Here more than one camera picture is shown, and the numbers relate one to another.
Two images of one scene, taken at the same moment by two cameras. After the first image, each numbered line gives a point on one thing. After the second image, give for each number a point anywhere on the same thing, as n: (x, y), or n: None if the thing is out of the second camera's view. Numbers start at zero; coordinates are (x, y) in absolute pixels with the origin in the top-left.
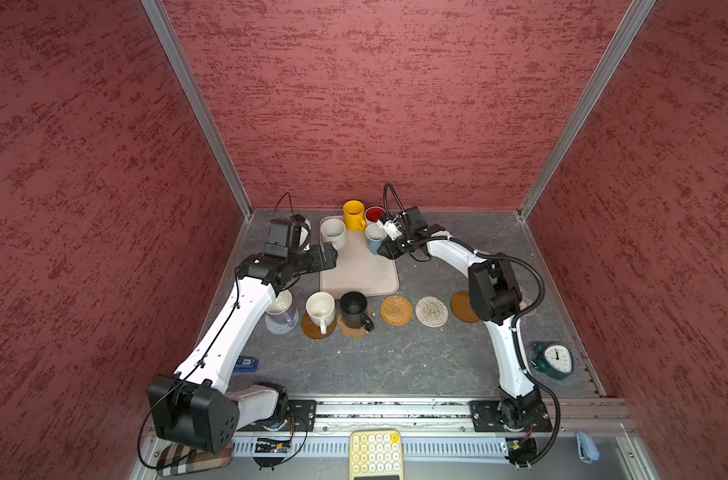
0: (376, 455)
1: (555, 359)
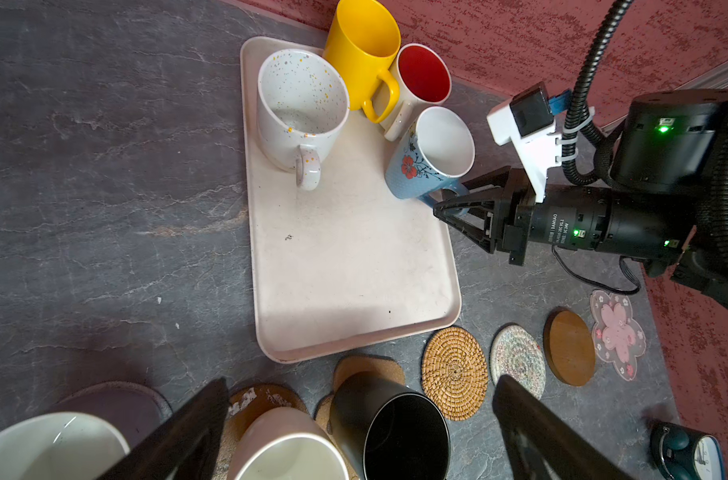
0: None
1: (681, 453)
